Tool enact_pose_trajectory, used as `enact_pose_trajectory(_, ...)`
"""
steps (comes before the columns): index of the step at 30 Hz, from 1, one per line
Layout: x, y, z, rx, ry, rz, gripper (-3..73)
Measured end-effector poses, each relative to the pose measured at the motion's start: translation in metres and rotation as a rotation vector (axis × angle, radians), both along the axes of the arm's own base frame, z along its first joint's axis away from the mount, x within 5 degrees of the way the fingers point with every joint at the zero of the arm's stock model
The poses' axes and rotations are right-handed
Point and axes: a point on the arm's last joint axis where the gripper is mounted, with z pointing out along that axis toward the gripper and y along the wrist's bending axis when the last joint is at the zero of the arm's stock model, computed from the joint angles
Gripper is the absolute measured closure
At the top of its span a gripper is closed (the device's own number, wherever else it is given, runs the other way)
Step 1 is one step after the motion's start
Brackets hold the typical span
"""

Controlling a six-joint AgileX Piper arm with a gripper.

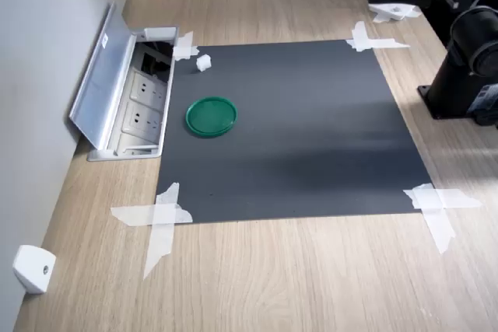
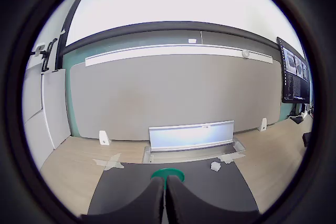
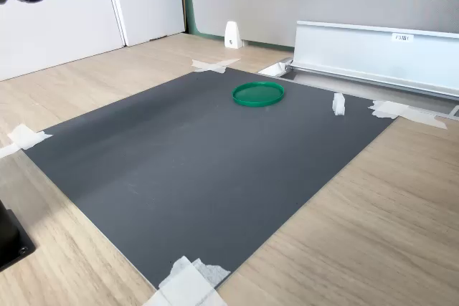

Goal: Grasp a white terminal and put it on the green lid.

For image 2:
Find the black camera clamp mount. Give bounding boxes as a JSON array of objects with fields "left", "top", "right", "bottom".
[{"left": 30, "top": 38, "right": 58, "bottom": 72}]

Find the silver cable duct with flap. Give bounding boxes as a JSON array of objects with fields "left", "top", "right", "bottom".
[{"left": 142, "top": 120, "right": 246, "bottom": 164}]

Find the grey partition panel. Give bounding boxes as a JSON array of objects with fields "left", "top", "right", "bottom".
[{"left": 69, "top": 55, "right": 281, "bottom": 141}]

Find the white rail on partition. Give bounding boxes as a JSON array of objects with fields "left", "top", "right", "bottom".
[{"left": 85, "top": 44, "right": 274, "bottom": 67}]

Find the dark grey mat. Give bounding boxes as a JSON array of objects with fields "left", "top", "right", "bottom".
[{"left": 88, "top": 161, "right": 260, "bottom": 216}]

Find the black computer monitor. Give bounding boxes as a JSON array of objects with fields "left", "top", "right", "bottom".
[{"left": 277, "top": 37, "right": 312, "bottom": 104}]

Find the round green lid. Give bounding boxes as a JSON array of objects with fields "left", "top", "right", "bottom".
[{"left": 150, "top": 167, "right": 185, "bottom": 190}]

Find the narrow white board panel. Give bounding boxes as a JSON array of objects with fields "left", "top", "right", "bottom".
[{"left": 40, "top": 68, "right": 72, "bottom": 150}]

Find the black desk item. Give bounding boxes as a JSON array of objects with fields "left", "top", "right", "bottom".
[{"left": 301, "top": 131, "right": 312, "bottom": 148}]

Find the white tape piece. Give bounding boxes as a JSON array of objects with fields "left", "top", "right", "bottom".
[
  {"left": 92, "top": 153, "right": 124, "bottom": 171},
  {"left": 219, "top": 152, "right": 246, "bottom": 164}
]

